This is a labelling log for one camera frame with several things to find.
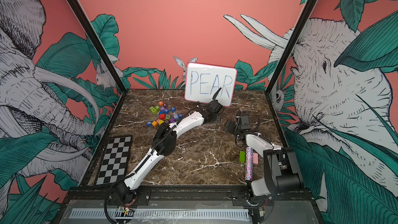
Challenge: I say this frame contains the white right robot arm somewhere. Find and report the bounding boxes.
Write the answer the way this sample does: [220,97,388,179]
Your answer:
[224,113,304,197]

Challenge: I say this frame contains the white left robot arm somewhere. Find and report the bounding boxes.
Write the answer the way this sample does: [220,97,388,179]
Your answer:
[105,99,224,205]

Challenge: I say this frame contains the pink framed PEAR whiteboard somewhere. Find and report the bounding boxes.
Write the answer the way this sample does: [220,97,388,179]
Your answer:
[184,63,237,107]

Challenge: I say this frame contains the green eraser block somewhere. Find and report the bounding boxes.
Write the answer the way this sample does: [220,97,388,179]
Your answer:
[239,151,246,163]

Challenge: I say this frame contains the glittery marker pen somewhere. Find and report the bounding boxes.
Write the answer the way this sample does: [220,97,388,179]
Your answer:
[245,146,253,181]

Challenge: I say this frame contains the pink eraser block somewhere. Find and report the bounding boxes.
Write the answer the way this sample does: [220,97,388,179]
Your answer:
[252,153,259,164]

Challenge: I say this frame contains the black white checkerboard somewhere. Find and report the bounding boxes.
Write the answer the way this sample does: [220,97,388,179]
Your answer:
[95,136,132,185]

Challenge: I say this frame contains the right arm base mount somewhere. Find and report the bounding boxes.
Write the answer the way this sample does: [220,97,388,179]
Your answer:
[229,189,274,207]

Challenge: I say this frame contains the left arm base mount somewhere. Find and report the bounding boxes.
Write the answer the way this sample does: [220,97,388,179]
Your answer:
[106,189,151,206]

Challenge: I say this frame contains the black right frame post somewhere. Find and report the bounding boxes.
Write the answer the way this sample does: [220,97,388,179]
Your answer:
[265,0,318,96]

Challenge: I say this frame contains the black frame post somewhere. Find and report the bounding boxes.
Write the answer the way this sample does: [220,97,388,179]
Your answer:
[265,0,318,96]
[67,0,127,93]

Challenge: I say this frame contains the white perforated rail strip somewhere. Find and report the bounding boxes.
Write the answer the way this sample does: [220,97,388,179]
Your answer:
[68,208,250,221]

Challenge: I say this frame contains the black left frame post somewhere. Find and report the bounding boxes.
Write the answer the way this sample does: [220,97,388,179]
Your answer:
[67,0,127,93]

